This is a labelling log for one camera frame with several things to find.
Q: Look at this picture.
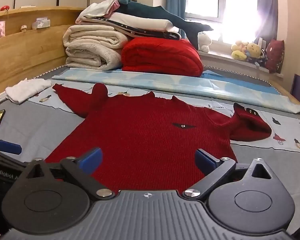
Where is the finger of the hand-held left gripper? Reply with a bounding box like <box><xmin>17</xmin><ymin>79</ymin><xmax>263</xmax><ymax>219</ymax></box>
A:
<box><xmin>0</xmin><ymin>139</ymin><xmax>23</xmax><ymax>156</ymax></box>

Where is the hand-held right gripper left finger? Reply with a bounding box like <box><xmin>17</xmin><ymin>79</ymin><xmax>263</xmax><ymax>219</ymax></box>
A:
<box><xmin>22</xmin><ymin>147</ymin><xmax>116</xmax><ymax>201</ymax></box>

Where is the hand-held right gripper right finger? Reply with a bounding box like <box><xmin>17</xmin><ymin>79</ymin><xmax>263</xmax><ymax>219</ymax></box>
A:
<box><xmin>183</xmin><ymin>149</ymin><xmax>277</xmax><ymax>201</ymax></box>

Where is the red knit sweater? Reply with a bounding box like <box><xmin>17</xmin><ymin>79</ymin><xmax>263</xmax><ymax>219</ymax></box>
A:
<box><xmin>45</xmin><ymin>82</ymin><xmax>272</xmax><ymax>193</ymax></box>

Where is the stack of folded white clothes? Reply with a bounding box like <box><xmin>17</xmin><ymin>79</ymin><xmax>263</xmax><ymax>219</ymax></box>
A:
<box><xmin>75</xmin><ymin>17</ymin><xmax>182</xmax><ymax>40</ymax></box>

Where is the small white cloth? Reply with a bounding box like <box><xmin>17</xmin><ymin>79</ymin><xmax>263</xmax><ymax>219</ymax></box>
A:
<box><xmin>5</xmin><ymin>78</ymin><xmax>52</xmax><ymax>104</ymax></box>

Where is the light blue patterned sheet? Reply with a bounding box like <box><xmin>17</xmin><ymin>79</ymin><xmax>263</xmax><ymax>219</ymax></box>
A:
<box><xmin>52</xmin><ymin>69</ymin><xmax>300</xmax><ymax>114</ymax></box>

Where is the wooden headboard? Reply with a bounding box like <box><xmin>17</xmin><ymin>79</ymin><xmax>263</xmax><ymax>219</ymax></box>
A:
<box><xmin>0</xmin><ymin>6</ymin><xmax>90</xmax><ymax>94</ymax></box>

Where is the window sill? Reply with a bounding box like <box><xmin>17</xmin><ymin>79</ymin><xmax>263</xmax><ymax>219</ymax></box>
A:
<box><xmin>197</xmin><ymin>51</ymin><xmax>286</xmax><ymax>81</ymax></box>

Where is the cream folded blanket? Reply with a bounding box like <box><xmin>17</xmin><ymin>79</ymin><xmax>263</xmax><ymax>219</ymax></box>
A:
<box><xmin>63</xmin><ymin>24</ymin><xmax>128</xmax><ymax>71</ymax></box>

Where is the red folded blanket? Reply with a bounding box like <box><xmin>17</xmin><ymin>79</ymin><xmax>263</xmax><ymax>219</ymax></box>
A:
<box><xmin>121</xmin><ymin>37</ymin><xmax>204</xmax><ymax>77</ymax></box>

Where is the yellow duck plush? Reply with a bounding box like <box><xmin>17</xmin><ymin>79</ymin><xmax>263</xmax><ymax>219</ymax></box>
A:
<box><xmin>231</xmin><ymin>40</ymin><xmax>248</xmax><ymax>61</ymax></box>

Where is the black and white checked plush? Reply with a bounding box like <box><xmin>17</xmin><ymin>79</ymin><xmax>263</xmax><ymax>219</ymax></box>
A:
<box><xmin>254</xmin><ymin>50</ymin><xmax>268</xmax><ymax>67</ymax></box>

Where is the white bear plush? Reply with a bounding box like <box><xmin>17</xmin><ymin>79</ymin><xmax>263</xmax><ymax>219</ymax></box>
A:
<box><xmin>198</xmin><ymin>31</ymin><xmax>213</xmax><ymax>53</ymax></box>

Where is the yellow bear plush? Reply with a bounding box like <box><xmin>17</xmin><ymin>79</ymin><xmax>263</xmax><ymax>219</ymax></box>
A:
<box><xmin>245</xmin><ymin>42</ymin><xmax>262</xmax><ymax>60</ymax></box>

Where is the dark red cushion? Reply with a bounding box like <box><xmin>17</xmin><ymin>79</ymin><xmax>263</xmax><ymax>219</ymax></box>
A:
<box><xmin>265</xmin><ymin>39</ymin><xmax>285</xmax><ymax>74</ymax></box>

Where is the tissue pack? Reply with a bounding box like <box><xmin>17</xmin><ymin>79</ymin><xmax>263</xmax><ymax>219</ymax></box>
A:
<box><xmin>32</xmin><ymin>17</ymin><xmax>51</xmax><ymax>29</ymax></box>

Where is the white pillow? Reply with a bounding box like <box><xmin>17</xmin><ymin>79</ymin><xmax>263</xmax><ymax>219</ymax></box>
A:
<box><xmin>111</xmin><ymin>12</ymin><xmax>175</xmax><ymax>32</ymax></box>

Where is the white folded garment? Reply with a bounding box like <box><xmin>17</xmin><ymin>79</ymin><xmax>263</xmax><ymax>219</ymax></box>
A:
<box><xmin>77</xmin><ymin>0</ymin><xmax>119</xmax><ymax>22</ymax></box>

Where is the pink cloth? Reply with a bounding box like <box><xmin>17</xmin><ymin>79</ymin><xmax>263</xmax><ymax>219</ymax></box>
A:
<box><xmin>109</xmin><ymin>0</ymin><xmax>121</xmax><ymax>14</ymax></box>

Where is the blue curtain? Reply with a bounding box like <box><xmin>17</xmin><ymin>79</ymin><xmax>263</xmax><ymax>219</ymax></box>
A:
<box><xmin>166</xmin><ymin>0</ymin><xmax>188</xmax><ymax>40</ymax></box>

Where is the window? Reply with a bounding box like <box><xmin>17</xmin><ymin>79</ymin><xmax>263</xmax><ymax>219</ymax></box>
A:
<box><xmin>185</xmin><ymin>0</ymin><xmax>260</xmax><ymax>46</ymax></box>

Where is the dark teal shark plush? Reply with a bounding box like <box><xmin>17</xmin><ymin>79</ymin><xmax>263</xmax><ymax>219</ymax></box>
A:
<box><xmin>116</xmin><ymin>0</ymin><xmax>214</xmax><ymax>52</ymax></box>

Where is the purple curtain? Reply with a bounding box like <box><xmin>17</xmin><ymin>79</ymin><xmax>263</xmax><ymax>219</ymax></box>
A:
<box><xmin>255</xmin><ymin>0</ymin><xmax>278</xmax><ymax>46</ymax></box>

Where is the wooden bed side rail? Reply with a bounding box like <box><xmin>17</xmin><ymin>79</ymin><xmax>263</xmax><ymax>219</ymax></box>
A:
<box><xmin>270</xmin><ymin>80</ymin><xmax>300</xmax><ymax>117</ymax></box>

